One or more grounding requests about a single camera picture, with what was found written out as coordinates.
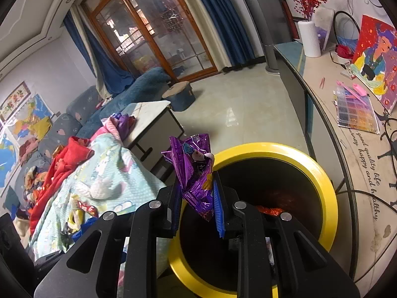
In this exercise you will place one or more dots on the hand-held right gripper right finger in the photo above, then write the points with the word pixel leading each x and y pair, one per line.
pixel 219 217

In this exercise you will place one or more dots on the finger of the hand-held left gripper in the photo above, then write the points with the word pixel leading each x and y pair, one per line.
pixel 85 231

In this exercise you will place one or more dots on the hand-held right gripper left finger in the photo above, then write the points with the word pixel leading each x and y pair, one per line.
pixel 176 220

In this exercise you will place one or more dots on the purple snack wrapper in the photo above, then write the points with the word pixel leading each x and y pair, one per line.
pixel 192 173

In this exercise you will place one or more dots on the red plastic bag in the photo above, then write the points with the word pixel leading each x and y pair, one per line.
pixel 271 210

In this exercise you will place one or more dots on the yellow rimmed trash bin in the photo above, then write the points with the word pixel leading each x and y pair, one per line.
pixel 322 186

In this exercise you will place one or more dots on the red snack wrapper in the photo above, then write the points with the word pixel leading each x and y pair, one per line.
pixel 90 209

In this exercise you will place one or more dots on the colourful patterned cloth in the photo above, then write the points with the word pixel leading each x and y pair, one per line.
pixel 35 186

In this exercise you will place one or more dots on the teal cartoon printed blanket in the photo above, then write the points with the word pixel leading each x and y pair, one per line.
pixel 93 167

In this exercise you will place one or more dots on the red blanket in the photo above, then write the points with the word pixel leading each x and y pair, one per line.
pixel 62 167

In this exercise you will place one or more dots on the gold fabric piece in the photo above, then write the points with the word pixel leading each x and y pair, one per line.
pixel 59 152

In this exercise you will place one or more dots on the world map poster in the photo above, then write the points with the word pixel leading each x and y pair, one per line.
pixel 7 155

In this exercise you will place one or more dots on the maroon clothes pile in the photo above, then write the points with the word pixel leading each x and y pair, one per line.
pixel 29 149

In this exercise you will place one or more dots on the pink cloth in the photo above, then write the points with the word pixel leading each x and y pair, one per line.
pixel 108 130

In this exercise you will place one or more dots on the purple cloth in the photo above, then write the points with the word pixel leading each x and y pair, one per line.
pixel 125 124

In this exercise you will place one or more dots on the yellow cushion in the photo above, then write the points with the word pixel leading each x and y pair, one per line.
pixel 43 127

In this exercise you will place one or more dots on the white top coffee table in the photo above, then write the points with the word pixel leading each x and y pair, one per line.
pixel 145 111

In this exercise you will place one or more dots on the dark round stool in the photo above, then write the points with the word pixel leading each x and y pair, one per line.
pixel 180 97

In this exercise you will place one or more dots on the blue patterned sofa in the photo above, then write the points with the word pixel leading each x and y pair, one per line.
pixel 83 105

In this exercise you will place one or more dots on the country map poster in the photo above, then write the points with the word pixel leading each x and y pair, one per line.
pixel 31 115

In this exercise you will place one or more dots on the long television cabinet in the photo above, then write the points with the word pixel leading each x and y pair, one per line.
pixel 356 167

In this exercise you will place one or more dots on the cream curtain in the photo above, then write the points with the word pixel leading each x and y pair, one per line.
pixel 100 83

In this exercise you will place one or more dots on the blue curtain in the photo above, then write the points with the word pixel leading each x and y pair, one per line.
pixel 108 68
pixel 217 21

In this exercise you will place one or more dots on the pink tweezers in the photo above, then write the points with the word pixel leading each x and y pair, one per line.
pixel 322 82

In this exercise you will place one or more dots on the clear bead organiser box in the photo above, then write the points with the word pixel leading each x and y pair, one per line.
pixel 356 111

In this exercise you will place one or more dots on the pink bead tray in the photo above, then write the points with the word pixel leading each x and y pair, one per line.
pixel 353 88

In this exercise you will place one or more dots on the wooden framed glass door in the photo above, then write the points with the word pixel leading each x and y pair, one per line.
pixel 139 31

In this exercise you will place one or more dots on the white ribbed vase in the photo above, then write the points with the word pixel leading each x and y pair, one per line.
pixel 310 40

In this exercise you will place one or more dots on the grey tower air conditioner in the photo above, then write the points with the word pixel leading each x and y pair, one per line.
pixel 266 21

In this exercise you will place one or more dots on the red yarn ball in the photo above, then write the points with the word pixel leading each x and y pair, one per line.
pixel 345 51

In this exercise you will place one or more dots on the small purple canvas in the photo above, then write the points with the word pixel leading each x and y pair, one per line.
pixel 324 34

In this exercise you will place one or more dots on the colourful portrait painting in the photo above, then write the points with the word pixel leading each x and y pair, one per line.
pixel 378 59

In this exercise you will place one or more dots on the embroidered wall hanging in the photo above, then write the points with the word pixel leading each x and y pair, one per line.
pixel 15 101

